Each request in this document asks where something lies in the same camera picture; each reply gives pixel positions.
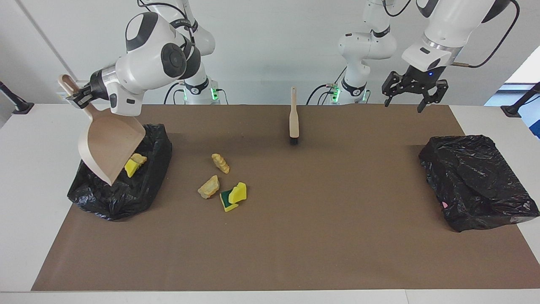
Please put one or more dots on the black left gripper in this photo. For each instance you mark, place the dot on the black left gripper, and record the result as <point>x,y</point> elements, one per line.
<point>417,78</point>

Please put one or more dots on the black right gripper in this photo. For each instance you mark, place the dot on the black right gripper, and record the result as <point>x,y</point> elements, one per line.
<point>103,84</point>

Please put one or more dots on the beige plastic dustpan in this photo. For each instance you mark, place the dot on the beige plastic dustpan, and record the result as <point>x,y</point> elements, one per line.
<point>109,143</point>

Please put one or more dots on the small yellow green sponge wedge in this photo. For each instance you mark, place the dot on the small yellow green sponge wedge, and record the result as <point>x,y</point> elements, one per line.
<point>131,168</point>

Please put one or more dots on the beige brush black bristles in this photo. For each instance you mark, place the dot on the beige brush black bristles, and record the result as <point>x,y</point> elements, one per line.
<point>293,118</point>

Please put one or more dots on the ridged croissant piece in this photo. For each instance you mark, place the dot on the ridged croissant piece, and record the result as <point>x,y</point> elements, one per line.
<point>220,164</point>

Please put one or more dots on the tan bread chunk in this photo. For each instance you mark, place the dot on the tan bread chunk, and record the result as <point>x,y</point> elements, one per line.
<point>209,188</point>

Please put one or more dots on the green topped sponge piece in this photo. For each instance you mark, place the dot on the green topped sponge piece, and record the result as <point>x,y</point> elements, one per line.
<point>227,198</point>

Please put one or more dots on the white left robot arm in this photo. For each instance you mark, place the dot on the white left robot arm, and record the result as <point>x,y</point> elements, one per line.
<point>447,25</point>

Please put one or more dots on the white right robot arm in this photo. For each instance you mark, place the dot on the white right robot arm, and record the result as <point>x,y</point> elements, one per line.
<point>147,63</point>

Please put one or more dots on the black bag lined bin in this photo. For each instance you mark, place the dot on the black bag lined bin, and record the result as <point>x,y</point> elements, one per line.
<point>109,198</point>

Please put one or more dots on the black bag bin pink tag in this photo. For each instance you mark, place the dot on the black bag bin pink tag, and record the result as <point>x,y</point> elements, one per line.
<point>472,181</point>

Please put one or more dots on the brown table mat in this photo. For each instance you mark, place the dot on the brown table mat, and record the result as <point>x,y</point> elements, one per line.
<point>295,236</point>

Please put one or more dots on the black camera stand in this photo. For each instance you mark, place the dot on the black camera stand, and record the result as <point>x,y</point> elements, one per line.
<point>512,112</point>
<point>23,107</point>

